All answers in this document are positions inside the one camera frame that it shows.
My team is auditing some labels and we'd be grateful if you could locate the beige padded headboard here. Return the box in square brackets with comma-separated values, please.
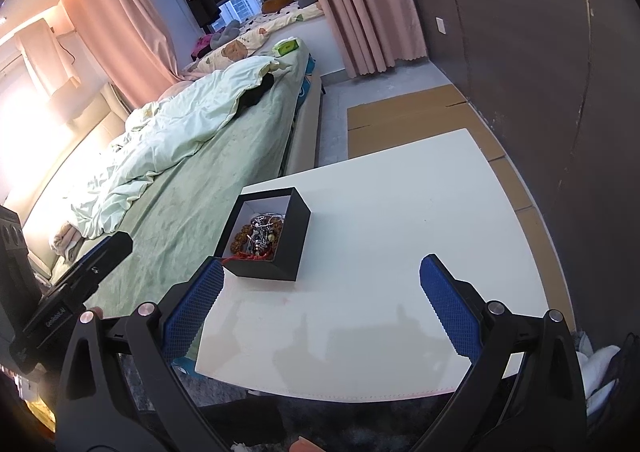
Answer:
[0, 81, 135, 284]

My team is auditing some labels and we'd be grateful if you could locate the amber bead bracelet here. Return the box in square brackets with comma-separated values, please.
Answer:
[230, 222, 257, 256]

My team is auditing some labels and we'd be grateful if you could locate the black garment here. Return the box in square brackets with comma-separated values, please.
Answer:
[237, 73, 276, 112]

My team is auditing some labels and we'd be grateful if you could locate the beige bed frame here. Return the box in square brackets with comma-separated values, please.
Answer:
[281, 74, 327, 179]

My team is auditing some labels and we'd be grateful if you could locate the bed with green duvet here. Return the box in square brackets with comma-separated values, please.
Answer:
[50, 51, 315, 334]

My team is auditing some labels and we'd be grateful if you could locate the black jewelry box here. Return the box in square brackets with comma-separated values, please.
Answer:
[220, 186, 312, 282]

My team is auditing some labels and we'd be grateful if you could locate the blue printed mattress side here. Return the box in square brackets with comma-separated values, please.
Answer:
[292, 54, 319, 114]

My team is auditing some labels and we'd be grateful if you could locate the dark bead bracelet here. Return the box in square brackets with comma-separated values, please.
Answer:
[265, 217, 285, 254]

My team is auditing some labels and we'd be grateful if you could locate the grey plush toy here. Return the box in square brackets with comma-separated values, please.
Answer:
[209, 19, 242, 46]

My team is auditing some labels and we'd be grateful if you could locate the silver bracelet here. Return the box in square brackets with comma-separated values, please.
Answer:
[249, 213, 287, 253]

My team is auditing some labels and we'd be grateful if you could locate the light green duvet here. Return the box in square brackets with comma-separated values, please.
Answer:
[69, 56, 282, 240]

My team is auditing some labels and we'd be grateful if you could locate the flattened brown cardboard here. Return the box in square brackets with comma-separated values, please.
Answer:
[346, 83, 577, 334]

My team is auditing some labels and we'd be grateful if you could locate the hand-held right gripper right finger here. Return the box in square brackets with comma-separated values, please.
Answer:
[414, 253, 589, 452]

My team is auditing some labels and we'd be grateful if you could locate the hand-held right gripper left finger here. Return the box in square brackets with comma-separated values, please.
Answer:
[55, 256, 225, 452]

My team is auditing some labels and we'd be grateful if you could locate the dark grey shaggy rug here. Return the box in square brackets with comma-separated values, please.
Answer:
[120, 329, 640, 452]

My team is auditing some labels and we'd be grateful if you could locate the red string bracelet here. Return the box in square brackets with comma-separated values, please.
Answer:
[222, 251, 272, 265]

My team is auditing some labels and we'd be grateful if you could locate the pink towel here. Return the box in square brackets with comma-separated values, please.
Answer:
[51, 221, 84, 259]

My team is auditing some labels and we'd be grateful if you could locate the dark cloth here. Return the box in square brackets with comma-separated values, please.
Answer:
[199, 393, 297, 449]

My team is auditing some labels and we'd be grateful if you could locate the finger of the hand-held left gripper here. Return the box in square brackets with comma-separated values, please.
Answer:
[42, 231, 135, 302]

